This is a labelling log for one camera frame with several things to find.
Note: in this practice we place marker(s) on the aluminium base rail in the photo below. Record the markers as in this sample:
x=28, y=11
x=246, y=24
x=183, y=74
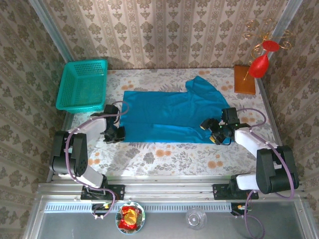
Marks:
x=169, y=191

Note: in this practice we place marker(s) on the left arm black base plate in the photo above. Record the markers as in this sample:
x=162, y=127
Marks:
x=117, y=191

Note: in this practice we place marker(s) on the patterned glass plate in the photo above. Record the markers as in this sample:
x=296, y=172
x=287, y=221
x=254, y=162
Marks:
x=142, y=214

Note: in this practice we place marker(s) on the aluminium corner post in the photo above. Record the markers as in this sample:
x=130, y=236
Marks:
x=49, y=27
x=287, y=15

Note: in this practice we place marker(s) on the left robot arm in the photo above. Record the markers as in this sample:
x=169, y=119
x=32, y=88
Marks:
x=92, y=127

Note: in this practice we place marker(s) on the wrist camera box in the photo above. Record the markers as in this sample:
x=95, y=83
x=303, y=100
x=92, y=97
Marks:
x=229, y=115
x=111, y=110

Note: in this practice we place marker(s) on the red yellow snack packet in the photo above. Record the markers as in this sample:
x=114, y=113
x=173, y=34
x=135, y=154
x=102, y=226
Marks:
x=128, y=219

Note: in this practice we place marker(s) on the grey metal shelf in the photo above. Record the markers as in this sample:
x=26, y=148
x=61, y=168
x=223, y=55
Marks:
x=74, y=226

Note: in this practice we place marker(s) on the clear glass cup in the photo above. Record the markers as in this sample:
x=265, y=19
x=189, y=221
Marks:
x=196, y=219

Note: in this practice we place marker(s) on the red goblet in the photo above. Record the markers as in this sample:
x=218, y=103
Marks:
x=259, y=66

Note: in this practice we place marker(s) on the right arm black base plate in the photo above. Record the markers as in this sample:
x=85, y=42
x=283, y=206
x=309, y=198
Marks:
x=219, y=193

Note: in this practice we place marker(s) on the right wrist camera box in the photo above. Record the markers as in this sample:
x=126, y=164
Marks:
x=229, y=115

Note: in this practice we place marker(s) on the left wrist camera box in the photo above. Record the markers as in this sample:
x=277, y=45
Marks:
x=111, y=110

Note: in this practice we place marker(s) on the floral tablecloth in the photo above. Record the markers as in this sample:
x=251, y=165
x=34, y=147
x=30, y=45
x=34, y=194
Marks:
x=124, y=164

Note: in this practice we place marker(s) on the blue t-shirt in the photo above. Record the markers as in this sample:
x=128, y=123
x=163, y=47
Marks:
x=162, y=112

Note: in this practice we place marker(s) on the brown wooden block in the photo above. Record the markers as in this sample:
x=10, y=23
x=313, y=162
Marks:
x=245, y=82

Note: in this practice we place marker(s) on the teal plastic basket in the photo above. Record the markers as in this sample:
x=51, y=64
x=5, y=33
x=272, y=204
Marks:
x=82, y=84

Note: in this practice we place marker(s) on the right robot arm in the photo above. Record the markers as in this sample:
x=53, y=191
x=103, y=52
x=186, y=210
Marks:
x=249, y=142

